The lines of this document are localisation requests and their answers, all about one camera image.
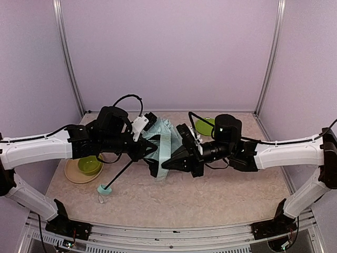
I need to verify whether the mint green folding umbrella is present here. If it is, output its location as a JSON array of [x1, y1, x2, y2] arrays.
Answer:
[[97, 118, 182, 204]]

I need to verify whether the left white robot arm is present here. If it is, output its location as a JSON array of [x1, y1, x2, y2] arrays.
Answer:
[[1, 106, 157, 221]]

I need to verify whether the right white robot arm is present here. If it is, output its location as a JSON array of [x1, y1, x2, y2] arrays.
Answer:
[[161, 114, 336, 221]]

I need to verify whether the green plate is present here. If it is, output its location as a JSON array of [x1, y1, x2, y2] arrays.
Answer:
[[195, 118, 215, 137]]

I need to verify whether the green bowl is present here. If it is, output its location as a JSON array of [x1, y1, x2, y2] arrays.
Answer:
[[77, 156, 103, 176]]

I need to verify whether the beige plate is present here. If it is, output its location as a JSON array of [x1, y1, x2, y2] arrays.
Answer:
[[64, 159, 103, 184]]

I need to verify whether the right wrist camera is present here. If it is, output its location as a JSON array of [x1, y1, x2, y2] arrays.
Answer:
[[176, 123, 203, 154]]

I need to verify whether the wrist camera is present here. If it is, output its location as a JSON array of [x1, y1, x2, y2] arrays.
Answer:
[[131, 112, 156, 142], [176, 123, 203, 154]]

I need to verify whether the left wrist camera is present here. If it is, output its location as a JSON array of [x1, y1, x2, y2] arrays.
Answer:
[[131, 112, 156, 142]]

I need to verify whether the right camera cable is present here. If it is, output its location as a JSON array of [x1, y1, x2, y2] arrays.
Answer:
[[187, 111, 215, 127]]

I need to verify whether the camera cable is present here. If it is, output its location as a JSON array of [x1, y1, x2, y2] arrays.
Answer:
[[112, 94, 144, 118], [187, 111, 215, 127]]

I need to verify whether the left camera cable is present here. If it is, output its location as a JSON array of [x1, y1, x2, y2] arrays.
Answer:
[[112, 94, 144, 118]]

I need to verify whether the aluminium front rail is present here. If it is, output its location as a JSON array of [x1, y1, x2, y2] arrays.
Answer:
[[15, 218, 327, 253]]

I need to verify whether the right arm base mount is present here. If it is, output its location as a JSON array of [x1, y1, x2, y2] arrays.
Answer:
[[251, 199, 298, 240]]

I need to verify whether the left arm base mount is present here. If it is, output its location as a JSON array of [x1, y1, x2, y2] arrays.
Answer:
[[45, 199, 92, 241]]

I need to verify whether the right aluminium frame post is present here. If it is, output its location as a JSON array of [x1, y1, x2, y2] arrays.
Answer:
[[254, 0, 286, 118]]

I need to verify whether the aluminium frame post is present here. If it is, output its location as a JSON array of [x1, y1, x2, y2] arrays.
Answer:
[[53, 0, 86, 116], [254, 0, 286, 118]]

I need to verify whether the left aluminium frame post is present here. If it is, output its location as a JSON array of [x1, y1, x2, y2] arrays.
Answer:
[[53, 0, 86, 116]]

